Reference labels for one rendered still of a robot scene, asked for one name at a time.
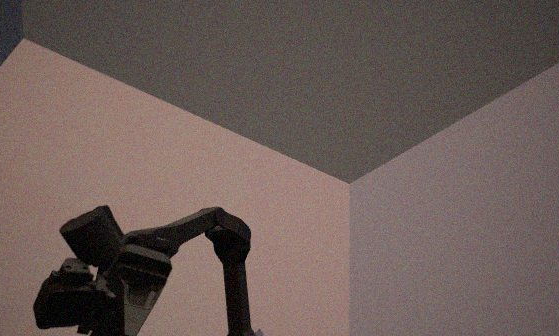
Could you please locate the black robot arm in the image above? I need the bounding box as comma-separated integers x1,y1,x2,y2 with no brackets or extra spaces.
33,205,257,336

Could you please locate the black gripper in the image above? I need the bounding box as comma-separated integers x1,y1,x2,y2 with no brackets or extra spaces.
82,244,172,336

